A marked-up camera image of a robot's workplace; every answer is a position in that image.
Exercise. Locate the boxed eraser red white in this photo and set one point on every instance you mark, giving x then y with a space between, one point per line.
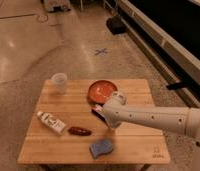
97 110

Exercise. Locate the white tube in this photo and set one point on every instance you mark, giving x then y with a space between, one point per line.
52 122

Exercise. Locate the clear plastic cup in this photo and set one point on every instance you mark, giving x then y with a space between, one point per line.
60 82

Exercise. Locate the dark red sausage toy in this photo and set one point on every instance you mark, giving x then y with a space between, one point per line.
79 131

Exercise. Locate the orange bowl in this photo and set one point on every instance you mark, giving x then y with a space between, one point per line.
100 90

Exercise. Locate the wooden folding table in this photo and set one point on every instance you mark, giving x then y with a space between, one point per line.
133 144

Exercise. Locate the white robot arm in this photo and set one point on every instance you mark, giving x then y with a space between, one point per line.
180 120

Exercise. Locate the black object on floor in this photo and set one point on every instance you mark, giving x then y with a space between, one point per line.
115 25

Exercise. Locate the white machine base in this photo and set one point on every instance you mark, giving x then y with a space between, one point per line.
51 5

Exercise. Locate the blue sponge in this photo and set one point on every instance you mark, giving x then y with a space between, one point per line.
101 147

